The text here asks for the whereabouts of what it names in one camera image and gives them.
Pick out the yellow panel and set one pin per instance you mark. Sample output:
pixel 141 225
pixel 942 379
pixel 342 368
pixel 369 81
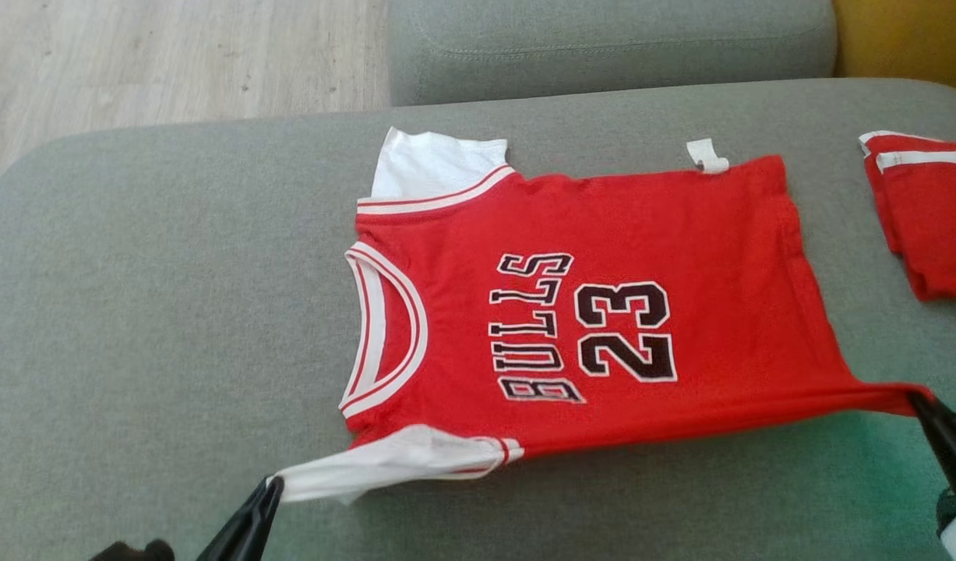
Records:
pixel 906 39

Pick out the small grey sofa cushion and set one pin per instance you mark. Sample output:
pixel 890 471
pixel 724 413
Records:
pixel 602 47

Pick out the red shorts white stripes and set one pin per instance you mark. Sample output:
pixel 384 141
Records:
pixel 933 226

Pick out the red white Bulls jersey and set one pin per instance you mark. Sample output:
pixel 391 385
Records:
pixel 719 257

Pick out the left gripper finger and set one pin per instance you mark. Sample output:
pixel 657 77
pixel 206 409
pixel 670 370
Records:
pixel 258 534
pixel 232 534

